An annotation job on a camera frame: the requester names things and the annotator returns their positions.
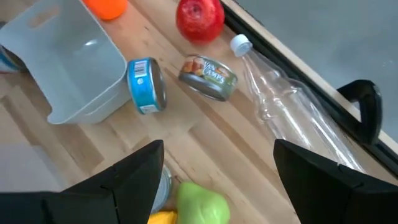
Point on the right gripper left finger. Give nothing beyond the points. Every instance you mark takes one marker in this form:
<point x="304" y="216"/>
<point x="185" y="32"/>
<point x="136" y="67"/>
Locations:
<point x="93" y="199"/>

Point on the blue label tin can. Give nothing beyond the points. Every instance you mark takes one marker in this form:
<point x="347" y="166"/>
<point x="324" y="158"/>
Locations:
<point x="143" y="87"/>

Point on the pale blue round object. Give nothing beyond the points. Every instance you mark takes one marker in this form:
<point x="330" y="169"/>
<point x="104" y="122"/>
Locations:
<point x="280" y="99"/>

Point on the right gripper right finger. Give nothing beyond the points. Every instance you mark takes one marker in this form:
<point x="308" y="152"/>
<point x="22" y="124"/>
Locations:
<point x="326" y="193"/>

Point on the red apple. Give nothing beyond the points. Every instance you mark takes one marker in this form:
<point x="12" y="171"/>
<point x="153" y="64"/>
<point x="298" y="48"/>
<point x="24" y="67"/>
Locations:
<point x="199" y="18"/>

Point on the green label tin can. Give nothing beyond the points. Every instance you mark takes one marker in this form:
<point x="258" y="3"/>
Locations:
<point x="208" y="77"/>

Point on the grey plastic bin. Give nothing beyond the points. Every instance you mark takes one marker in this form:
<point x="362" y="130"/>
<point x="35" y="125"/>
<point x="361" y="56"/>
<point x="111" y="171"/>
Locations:
<point x="77" y="62"/>

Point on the orange plastic bottle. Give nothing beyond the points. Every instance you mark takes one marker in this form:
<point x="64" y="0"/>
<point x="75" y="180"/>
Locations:
<point x="105" y="7"/>

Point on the yellow banana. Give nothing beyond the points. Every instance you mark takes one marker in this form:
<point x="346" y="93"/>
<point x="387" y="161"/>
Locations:
<point x="163" y="217"/>

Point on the wide silver tin can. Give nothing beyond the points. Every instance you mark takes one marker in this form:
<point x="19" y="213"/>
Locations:
<point x="163" y="189"/>

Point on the green pear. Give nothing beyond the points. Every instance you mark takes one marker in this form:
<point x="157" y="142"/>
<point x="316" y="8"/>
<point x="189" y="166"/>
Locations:
<point x="202" y="205"/>

